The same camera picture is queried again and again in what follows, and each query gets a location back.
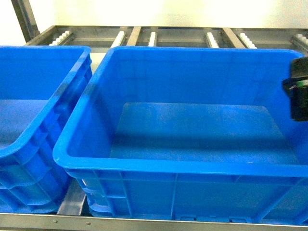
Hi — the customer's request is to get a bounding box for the metal roller shelf rack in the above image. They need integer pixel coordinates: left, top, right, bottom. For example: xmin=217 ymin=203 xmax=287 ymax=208
xmin=0 ymin=0 xmax=308 ymax=231

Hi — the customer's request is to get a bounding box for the large blue plastic crate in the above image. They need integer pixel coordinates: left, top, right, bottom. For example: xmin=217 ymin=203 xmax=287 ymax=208
xmin=53 ymin=47 xmax=308 ymax=225

